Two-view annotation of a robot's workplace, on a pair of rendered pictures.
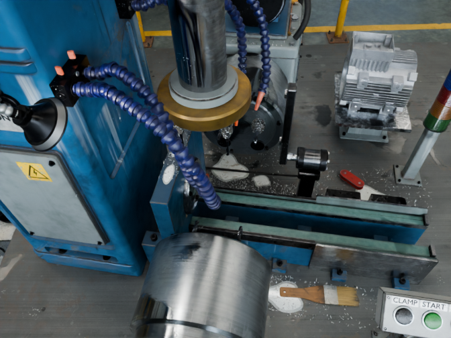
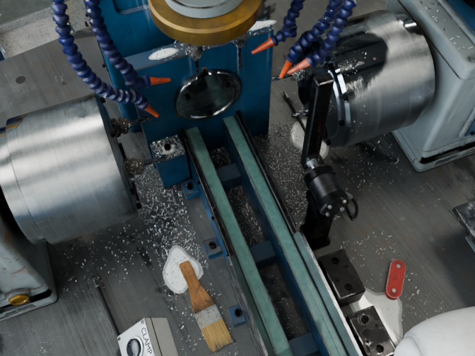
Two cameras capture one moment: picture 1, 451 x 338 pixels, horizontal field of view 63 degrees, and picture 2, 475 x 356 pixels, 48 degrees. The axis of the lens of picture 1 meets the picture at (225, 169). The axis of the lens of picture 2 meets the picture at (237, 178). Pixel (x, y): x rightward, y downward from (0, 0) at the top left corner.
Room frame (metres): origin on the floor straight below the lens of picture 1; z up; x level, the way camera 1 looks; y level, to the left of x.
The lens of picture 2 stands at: (0.26, -0.57, 1.89)
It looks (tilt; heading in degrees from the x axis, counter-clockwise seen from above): 59 degrees down; 59
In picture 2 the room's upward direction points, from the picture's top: 2 degrees counter-clockwise
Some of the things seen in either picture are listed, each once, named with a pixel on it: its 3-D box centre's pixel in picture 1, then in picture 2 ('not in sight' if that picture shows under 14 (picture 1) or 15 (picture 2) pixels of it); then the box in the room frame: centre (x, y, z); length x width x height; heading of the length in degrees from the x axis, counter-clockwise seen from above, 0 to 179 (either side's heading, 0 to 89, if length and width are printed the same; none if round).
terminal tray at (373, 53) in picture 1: (370, 51); not in sight; (1.00, -0.47, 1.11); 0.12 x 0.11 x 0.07; 75
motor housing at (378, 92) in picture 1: (375, 78); not in sight; (0.99, -0.51, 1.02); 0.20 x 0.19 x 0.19; 75
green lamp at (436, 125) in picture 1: (437, 119); not in sight; (0.75, -0.60, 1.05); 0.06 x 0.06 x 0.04
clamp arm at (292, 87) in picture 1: (287, 127); (315, 126); (0.67, -0.16, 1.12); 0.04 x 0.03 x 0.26; 78
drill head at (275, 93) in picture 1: (246, 98); (370, 75); (0.89, -0.08, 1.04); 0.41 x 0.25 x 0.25; 168
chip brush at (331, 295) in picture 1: (319, 294); (202, 304); (0.37, -0.23, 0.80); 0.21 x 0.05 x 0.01; 83
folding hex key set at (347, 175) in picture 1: (351, 179); (395, 279); (0.73, -0.41, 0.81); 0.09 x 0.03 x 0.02; 39
